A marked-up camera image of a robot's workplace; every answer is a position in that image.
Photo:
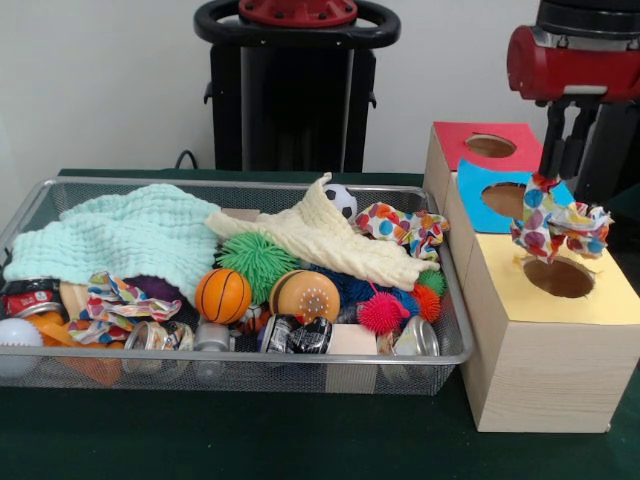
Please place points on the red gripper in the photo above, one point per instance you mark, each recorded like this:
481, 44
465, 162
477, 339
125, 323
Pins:
550, 70

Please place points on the colourful polka dot cloth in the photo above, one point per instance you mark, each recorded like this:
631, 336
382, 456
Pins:
537, 220
395, 225
115, 305

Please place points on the wooden box with three holes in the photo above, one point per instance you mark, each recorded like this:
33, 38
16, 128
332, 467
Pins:
545, 375

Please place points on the shallow mesh bin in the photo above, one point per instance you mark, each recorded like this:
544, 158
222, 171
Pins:
250, 372

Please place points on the dark green tablecloth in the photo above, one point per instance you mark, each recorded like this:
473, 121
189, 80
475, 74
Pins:
200, 440
627, 200

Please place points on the small toy soccer ball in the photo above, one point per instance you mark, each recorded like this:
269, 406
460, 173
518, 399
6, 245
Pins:
342, 200

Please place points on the crushed silver can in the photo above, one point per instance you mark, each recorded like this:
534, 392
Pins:
422, 340

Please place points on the cream waffle cloth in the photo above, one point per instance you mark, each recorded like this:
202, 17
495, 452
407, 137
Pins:
340, 245

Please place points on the hamburger toy ball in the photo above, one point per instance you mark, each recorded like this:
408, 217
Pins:
302, 297

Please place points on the green spiky rubber ball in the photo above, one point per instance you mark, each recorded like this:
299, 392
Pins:
250, 257

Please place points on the orange toy basketball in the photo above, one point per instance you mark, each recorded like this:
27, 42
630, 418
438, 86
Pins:
222, 296

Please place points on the mint green waffle cloth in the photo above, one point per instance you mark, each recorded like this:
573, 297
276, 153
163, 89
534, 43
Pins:
125, 235

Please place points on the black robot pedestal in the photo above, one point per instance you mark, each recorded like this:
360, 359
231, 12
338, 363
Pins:
280, 125

